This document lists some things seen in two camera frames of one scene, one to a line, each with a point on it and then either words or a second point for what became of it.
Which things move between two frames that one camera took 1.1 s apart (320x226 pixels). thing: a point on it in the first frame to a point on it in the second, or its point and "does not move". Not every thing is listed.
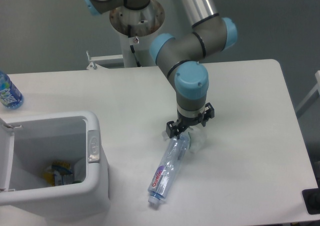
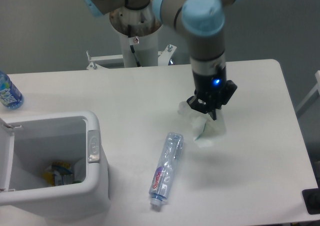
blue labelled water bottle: x=10 y=96 does not move
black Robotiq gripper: x=173 y=129 to x=210 y=87
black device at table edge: x=311 y=199 does not move
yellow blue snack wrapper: x=61 y=174 does not move
